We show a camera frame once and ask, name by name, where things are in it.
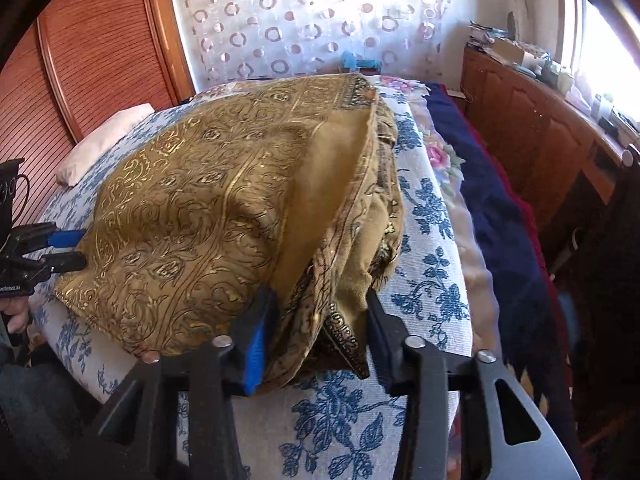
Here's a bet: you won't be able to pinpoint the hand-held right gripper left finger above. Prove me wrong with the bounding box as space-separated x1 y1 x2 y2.
95 285 281 480

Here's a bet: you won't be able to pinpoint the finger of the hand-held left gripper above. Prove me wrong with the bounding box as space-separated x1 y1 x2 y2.
14 226 89 252
20 251 88 282

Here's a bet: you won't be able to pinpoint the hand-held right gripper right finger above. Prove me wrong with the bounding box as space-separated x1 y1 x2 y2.
365 290 578 480

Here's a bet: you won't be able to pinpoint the golden patterned cloth garment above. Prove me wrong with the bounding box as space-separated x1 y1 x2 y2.
52 72 406 393

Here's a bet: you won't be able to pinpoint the person's left hand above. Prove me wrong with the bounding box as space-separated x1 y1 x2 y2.
0 295 34 336

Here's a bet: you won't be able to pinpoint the white pillow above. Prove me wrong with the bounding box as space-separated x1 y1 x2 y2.
55 103 156 187

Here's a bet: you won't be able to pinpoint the white blue floral bed sheet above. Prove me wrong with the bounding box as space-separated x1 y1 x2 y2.
30 85 473 480

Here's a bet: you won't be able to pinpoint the person's dark pants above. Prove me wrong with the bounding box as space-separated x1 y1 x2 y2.
0 330 118 480

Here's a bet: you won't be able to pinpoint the wooden louvered wardrobe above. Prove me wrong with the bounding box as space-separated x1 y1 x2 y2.
0 0 196 226

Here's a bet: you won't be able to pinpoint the navy blue blanket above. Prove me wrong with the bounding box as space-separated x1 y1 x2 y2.
425 82 576 411

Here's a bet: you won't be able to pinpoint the pink floral blanket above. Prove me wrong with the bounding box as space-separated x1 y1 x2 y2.
192 74 503 361

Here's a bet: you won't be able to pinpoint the wooden cabinet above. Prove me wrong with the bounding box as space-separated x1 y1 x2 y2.
460 45 640 271

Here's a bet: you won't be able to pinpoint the blue plastic toy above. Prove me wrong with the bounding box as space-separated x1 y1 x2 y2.
341 51 383 74

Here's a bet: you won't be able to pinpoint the pile of assorted clutter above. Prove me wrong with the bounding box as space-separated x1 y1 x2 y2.
467 12 640 136

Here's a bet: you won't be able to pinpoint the white curtain with circles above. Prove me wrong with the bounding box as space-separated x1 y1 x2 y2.
165 0 562 93

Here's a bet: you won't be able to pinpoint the bright window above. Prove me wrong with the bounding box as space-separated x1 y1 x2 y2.
557 0 640 111

